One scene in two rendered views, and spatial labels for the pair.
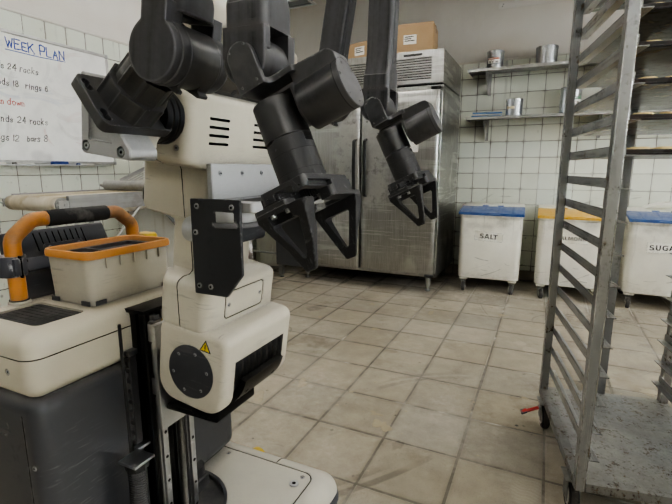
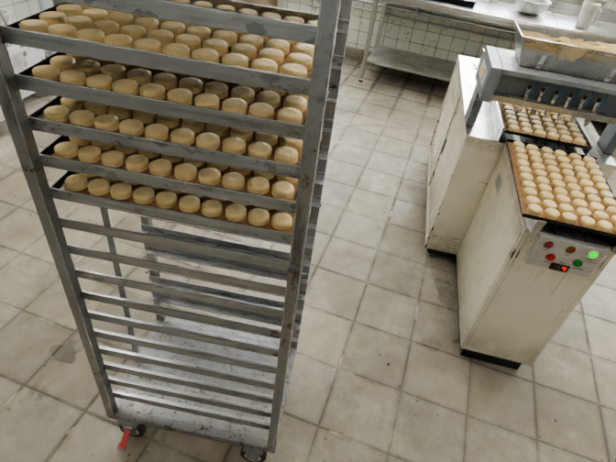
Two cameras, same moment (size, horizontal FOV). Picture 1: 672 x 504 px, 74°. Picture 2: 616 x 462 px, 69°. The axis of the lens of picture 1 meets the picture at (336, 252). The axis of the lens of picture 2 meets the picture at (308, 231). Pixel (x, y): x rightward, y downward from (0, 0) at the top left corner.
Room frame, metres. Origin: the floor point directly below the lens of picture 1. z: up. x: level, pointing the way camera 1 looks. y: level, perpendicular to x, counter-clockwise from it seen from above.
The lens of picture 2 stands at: (1.35, 0.00, 1.82)
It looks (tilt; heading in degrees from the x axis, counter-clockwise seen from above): 40 degrees down; 259
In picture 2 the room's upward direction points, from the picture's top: 8 degrees clockwise
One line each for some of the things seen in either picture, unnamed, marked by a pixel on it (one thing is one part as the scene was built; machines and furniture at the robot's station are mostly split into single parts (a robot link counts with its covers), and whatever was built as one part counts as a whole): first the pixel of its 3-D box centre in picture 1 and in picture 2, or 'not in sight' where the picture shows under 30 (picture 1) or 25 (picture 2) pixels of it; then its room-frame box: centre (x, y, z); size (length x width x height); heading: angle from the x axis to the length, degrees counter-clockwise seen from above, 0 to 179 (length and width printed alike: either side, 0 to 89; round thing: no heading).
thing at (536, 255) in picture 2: not in sight; (564, 255); (0.14, -1.12, 0.77); 0.24 x 0.04 x 0.14; 161
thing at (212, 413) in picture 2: (569, 403); (192, 407); (1.51, -0.86, 0.24); 0.64 x 0.03 x 0.03; 165
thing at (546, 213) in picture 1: (568, 251); not in sight; (3.82, -2.03, 0.38); 0.64 x 0.54 x 0.77; 156
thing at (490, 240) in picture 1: (490, 246); not in sight; (4.09, -1.45, 0.38); 0.64 x 0.54 x 0.77; 157
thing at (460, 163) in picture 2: not in sight; (495, 160); (-0.30, -2.39, 0.42); 1.28 x 0.72 x 0.84; 71
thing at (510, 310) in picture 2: not in sight; (517, 254); (0.02, -1.47, 0.45); 0.70 x 0.34 x 0.90; 71
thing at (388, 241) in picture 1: (375, 175); not in sight; (4.44, -0.39, 1.02); 1.40 x 0.90 x 2.05; 65
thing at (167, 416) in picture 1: (231, 356); not in sight; (0.94, 0.24, 0.68); 0.28 x 0.27 x 0.25; 155
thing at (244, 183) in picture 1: (257, 222); not in sight; (0.83, 0.15, 0.99); 0.28 x 0.16 x 0.22; 155
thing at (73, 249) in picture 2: (589, 208); (178, 267); (1.51, -0.86, 0.96); 0.64 x 0.03 x 0.03; 165
